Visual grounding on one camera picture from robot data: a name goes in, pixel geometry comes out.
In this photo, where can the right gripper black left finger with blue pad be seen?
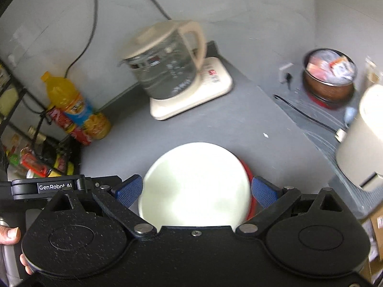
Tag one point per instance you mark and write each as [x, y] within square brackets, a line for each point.
[115, 202]

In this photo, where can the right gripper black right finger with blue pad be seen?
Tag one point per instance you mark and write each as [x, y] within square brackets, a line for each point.
[275, 201]

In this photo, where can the large white bowl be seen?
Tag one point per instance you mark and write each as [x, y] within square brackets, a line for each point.
[196, 185]

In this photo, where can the person's hand on handle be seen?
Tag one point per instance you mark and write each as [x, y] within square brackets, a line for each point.
[11, 236]

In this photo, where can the lower red soda can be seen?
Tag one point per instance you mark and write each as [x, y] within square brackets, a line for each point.
[79, 135]

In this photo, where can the red soda can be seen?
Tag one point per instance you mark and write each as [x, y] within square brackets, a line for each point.
[79, 135]
[60, 118]

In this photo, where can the white air fryer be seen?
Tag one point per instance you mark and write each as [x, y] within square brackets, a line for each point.
[359, 155]

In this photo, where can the cardboard box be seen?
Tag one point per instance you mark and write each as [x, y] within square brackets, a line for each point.
[372, 270]

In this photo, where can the upper red soda can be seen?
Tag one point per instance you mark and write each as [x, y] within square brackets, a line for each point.
[60, 118]

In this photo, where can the red pot base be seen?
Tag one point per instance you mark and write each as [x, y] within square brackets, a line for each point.
[326, 103]

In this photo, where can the brown inner cooker pot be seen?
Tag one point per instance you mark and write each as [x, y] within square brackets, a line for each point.
[326, 90]

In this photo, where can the orange juice bottle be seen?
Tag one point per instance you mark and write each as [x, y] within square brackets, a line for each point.
[64, 95]

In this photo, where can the plastic bag of packets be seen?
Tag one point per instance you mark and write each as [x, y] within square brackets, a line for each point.
[330, 67]

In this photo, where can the glass electric kettle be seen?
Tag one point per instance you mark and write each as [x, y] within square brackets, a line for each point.
[166, 57]

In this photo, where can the black GenRobot handle clamp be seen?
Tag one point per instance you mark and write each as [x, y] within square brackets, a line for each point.
[47, 187]

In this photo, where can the black wire rack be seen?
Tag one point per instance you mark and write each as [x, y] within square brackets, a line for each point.
[29, 111]

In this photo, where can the white wall socket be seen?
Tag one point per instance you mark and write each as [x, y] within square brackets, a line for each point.
[284, 71]

